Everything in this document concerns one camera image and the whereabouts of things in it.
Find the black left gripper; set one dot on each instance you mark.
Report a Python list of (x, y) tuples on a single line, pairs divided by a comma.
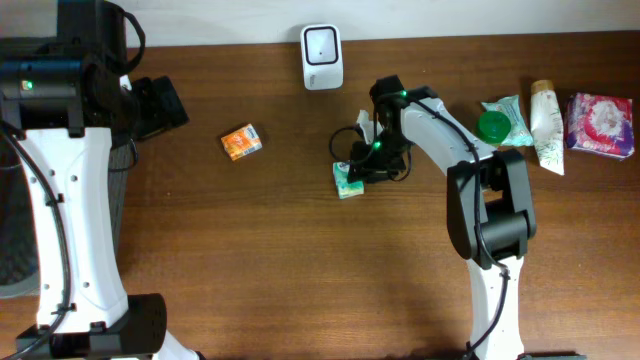
[(149, 118)]

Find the teal Kleenex tissue pack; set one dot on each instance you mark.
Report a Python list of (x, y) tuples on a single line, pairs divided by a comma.
[(344, 188)]

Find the white cream tube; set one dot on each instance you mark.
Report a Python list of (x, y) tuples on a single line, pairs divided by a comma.
[(547, 126)]

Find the green lid jar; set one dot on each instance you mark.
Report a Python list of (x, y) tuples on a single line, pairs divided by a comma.
[(493, 127)]

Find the teal snack pouch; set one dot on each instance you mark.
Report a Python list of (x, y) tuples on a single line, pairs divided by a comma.
[(519, 135)]

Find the orange Kleenex tissue pack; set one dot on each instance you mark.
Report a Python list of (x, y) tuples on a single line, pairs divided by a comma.
[(241, 142)]

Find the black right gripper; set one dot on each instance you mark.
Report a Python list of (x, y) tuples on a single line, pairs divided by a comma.
[(368, 167)]

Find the grey plastic basket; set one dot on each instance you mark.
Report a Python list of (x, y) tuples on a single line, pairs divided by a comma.
[(19, 256)]

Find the white barcode scanner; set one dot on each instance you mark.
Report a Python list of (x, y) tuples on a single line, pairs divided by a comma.
[(322, 60)]

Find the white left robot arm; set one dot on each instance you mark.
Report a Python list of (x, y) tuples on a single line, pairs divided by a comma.
[(65, 106)]

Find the red purple package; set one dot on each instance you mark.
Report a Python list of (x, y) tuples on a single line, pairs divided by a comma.
[(600, 124)]

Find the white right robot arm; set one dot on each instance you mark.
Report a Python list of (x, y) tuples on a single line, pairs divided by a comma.
[(489, 207)]

